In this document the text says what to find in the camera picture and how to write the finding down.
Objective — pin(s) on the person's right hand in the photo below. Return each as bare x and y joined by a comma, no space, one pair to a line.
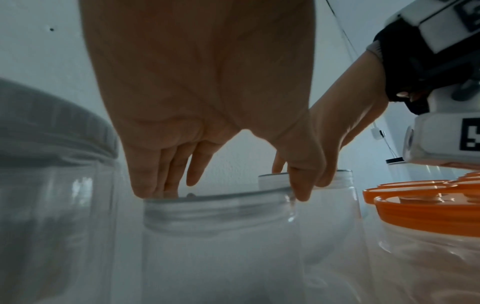
352,104

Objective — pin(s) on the person's left hand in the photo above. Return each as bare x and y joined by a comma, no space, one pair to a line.
206,74

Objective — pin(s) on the small black lid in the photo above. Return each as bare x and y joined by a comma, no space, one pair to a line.
395,161

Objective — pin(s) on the small orange lid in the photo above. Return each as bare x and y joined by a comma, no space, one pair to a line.
369,194
470,181

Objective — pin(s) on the medium transparent jar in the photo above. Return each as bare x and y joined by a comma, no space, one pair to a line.
330,222

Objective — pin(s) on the wide transparent jar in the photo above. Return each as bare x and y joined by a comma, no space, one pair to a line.
431,267

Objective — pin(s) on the large transparent jar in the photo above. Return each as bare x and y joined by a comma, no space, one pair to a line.
225,261

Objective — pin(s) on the white wall socket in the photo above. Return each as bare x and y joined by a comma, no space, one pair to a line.
377,133

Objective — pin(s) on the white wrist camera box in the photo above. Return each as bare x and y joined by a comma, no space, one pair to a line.
435,142

